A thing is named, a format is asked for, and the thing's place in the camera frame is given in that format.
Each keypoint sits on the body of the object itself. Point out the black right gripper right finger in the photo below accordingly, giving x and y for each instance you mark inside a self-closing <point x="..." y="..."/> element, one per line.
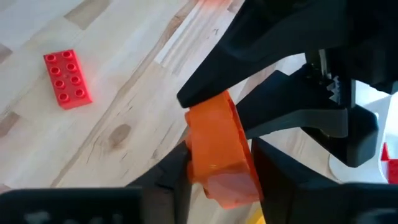
<point x="311" y="202"/>

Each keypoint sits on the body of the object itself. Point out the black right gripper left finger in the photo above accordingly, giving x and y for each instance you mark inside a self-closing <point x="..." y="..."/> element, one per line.
<point x="77" y="208"/>

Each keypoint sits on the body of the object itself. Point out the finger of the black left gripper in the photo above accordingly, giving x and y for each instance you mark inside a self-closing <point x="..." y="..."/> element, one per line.
<point x="248" y="46"/>
<point x="286" y="102"/>

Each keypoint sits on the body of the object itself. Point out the orange toy block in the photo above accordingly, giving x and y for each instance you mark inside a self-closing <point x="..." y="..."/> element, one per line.
<point x="217" y="140"/>

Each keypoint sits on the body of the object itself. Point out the red toy block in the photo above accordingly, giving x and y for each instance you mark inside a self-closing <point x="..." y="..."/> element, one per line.
<point x="392" y="171"/>
<point x="67" y="79"/>

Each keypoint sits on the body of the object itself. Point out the yellow toy block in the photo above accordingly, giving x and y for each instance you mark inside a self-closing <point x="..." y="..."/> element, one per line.
<point x="256" y="217"/>

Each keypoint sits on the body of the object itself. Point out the white plastic bin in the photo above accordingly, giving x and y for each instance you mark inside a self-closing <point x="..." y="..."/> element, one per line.
<point x="388" y="124"/>

